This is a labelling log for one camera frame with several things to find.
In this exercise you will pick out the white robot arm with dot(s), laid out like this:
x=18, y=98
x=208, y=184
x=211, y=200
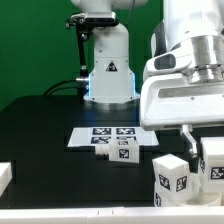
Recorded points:
x=170, y=62

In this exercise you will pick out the white marker sheet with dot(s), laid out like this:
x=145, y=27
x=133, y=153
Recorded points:
x=91, y=136

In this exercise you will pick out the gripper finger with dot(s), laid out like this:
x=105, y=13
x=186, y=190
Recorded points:
x=185, y=133

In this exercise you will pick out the white front fence bar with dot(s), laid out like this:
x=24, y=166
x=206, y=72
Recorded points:
x=149, y=215

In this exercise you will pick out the white fence bar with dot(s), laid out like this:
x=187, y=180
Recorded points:
x=5, y=176
x=149, y=215

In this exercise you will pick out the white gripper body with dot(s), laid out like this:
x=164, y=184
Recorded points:
x=168, y=102

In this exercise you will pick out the camera on black stand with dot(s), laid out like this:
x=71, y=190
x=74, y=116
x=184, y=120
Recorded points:
x=84, y=24

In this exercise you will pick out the white left fence bar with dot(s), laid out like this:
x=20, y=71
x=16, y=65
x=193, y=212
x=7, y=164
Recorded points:
x=5, y=176

